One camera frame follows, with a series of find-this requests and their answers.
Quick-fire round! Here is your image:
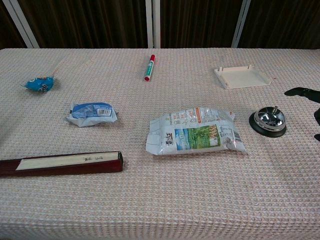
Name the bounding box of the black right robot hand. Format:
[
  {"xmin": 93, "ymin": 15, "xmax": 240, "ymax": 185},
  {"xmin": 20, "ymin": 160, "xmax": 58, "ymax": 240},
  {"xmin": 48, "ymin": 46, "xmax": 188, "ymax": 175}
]
[{"xmin": 284, "ymin": 87, "xmax": 320, "ymax": 143}]

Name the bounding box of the silver call bell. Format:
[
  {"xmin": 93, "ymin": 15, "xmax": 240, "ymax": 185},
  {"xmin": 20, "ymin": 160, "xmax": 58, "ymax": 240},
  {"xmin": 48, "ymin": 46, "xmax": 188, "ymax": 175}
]
[{"xmin": 248, "ymin": 106, "xmax": 288, "ymax": 139}]

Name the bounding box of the white plastic tray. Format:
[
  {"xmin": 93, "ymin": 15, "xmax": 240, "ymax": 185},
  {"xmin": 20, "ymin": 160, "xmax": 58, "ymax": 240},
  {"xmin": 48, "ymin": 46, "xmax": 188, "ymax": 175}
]
[{"xmin": 213, "ymin": 64, "xmax": 272, "ymax": 90}]

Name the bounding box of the large white printed snack bag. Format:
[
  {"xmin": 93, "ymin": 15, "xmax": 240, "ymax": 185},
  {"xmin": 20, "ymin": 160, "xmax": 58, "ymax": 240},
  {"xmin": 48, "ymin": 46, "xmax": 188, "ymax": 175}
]
[{"xmin": 145, "ymin": 106, "xmax": 248, "ymax": 156}]

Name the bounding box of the red capped whiteboard marker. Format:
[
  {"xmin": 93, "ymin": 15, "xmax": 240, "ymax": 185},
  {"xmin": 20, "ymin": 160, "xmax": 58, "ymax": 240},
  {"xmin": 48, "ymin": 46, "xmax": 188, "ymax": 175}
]
[{"xmin": 143, "ymin": 54, "xmax": 157, "ymax": 82}]

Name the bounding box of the pink waffle weave tablecloth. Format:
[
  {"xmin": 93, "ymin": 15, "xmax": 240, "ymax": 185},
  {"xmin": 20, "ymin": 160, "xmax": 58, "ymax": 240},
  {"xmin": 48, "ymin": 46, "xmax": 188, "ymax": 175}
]
[{"xmin": 0, "ymin": 47, "xmax": 320, "ymax": 240}]

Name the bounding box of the small blue white snack bag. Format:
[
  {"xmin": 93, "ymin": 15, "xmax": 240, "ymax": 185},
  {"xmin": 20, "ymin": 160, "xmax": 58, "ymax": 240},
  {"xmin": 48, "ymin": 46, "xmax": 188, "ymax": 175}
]
[{"xmin": 65, "ymin": 101, "xmax": 118, "ymax": 128}]

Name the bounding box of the dark brown curtain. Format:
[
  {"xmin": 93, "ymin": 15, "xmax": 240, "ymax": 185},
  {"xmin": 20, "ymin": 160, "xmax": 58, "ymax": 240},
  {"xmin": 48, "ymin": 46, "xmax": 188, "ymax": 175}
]
[{"xmin": 0, "ymin": 0, "xmax": 320, "ymax": 50}]

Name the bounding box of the dark red folding fan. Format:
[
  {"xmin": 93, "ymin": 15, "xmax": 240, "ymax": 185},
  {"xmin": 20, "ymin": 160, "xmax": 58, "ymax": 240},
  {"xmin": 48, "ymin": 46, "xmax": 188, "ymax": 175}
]
[{"xmin": 0, "ymin": 151, "xmax": 124, "ymax": 178}]

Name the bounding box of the crumpled blue candy wrapper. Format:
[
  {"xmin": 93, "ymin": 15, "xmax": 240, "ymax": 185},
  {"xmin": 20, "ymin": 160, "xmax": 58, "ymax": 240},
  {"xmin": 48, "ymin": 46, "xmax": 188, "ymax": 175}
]
[{"xmin": 20, "ymin": 76, "xmax": 56, "ymax": 93}]

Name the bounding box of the white slanted frame bar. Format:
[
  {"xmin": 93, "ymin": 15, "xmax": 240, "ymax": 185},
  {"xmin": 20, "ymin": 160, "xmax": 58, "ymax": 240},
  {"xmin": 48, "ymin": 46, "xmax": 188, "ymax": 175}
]
[
  {"xmin": 231, "ymin": 0, "xmax": 252, "ymax": 49},
  {"xmin": 1, "ymin": 0, "xmax": 40, "ymax": 49}
]

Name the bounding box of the white vertical frame post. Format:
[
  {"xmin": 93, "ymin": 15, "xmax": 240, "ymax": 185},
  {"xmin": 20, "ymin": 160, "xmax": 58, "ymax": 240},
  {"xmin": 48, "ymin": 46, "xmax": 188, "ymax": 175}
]
[{"xmin": 145, "ymin": 0, "xmax": 161, "ymax": 49}]

